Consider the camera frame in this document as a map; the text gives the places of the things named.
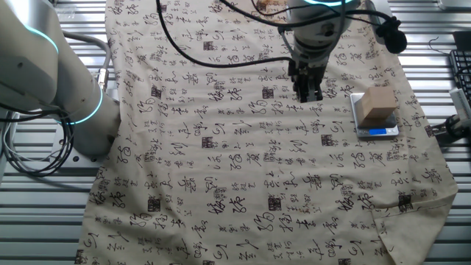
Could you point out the light wooden block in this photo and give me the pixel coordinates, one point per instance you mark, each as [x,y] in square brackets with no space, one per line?
[379,103]

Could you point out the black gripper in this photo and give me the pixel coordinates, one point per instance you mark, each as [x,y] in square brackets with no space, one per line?
[307,73]

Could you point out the black box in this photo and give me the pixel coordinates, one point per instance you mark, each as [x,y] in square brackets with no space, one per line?
[463,40]

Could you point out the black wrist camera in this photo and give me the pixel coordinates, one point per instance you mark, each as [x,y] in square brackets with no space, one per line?
[393,37]

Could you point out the beige calligraphy print cloth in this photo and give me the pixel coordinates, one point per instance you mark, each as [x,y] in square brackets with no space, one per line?
[221,165]

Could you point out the silver digital scale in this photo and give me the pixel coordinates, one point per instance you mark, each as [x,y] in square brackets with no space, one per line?
[379,132]

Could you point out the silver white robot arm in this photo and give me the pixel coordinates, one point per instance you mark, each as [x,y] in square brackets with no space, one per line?
[37,73]

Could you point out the black keyboard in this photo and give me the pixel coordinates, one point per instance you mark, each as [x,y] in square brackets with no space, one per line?
[461,73]

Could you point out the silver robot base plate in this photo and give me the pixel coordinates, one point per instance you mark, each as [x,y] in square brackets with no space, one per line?
[79,159]

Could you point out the white ribbed box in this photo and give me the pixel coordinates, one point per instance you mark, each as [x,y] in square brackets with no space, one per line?
[461,103]

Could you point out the grey monitor edge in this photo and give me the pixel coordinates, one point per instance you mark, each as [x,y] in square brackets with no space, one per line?
[454,3]

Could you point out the black camera on stand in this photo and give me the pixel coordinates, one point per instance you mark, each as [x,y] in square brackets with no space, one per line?
[454,127]

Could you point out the silver camera bracket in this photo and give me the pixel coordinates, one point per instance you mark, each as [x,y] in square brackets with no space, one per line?
[379,7]

